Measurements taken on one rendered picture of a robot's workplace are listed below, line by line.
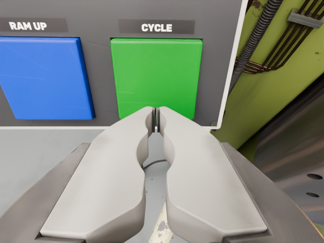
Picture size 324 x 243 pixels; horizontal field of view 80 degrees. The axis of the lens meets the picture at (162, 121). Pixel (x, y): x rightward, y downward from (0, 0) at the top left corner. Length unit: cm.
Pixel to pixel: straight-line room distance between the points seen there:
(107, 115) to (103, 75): 4
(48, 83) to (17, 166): 125
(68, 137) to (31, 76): 117
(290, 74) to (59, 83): 48
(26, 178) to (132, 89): 124
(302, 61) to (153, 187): 92
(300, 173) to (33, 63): 49
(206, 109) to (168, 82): 5
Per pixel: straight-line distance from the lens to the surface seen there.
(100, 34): 18
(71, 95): 20
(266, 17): 44
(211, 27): 18
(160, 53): 17
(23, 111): 23
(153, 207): 115
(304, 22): 45
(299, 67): 53
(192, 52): 17
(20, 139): 150
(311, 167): 48
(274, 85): 58
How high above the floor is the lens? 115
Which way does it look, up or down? 63 degrees down
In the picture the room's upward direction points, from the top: 3 degrees clockwise
